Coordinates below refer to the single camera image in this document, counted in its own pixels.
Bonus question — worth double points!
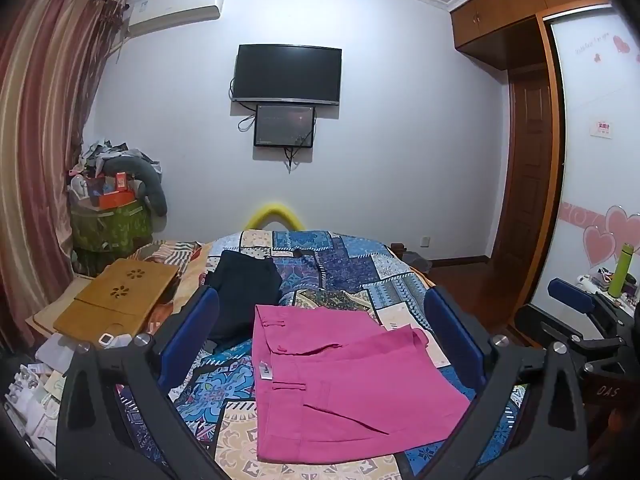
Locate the white side table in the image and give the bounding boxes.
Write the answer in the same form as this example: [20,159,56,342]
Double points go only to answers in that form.
[575,267,640,311]

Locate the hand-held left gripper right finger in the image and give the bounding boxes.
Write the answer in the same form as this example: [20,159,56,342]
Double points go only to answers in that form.
[424,285,588,480]

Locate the dark navy folded garment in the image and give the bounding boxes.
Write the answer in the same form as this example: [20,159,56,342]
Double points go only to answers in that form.
[206,250,283,348]

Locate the patchwork printed blanket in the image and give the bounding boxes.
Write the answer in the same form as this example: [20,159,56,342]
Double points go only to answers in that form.
[115,230,531,480]

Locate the yellow foam arch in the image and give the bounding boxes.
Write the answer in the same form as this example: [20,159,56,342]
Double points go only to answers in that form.
[245,201,303,232]

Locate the orange box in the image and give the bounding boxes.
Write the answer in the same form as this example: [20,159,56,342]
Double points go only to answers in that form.
[97,172,136,209]

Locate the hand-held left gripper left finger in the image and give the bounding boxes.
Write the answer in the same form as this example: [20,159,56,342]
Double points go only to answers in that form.
[56,285,221,480]

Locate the pile of white papers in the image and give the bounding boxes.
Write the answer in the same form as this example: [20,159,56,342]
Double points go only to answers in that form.
[5,332,101,453]

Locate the white television cable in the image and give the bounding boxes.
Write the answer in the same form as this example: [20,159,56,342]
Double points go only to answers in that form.
[229,77,257,133]

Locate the green bottle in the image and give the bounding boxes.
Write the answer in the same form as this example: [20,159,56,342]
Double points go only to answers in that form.
[607,242,633,296]

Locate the black wall television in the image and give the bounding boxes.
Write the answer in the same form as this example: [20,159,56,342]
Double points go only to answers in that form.
[232,44,343,107]

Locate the wooden lap desk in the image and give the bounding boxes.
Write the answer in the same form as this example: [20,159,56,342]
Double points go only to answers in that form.
[52,258,181,336]

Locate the small black wall monitor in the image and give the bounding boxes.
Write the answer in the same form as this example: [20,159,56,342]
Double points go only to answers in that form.
[253,103,316,149]

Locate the grey plush pillow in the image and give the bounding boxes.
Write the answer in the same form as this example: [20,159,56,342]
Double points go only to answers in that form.
[100,157,168,217]

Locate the wooden overhead cabinet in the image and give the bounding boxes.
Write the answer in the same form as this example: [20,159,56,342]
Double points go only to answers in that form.
[449,0,608,71]

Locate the white air conditioner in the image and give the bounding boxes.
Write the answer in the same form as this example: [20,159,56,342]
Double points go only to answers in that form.
[124,0,227,38]

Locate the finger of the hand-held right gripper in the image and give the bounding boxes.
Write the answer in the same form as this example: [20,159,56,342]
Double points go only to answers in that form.
[515,305,628,361]
[547,278,626,333]

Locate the striped red curtain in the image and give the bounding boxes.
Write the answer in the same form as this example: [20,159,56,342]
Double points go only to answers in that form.
[0,0,128,351]

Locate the pink pants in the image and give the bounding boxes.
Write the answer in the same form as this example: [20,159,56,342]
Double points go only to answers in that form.
[252,304,473,465]

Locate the striped cloth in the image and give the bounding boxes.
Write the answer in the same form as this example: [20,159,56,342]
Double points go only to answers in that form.
[132,240,201,271]

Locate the pile of grey clothes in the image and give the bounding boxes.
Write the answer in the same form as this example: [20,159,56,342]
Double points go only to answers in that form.
[70,137,146,176]

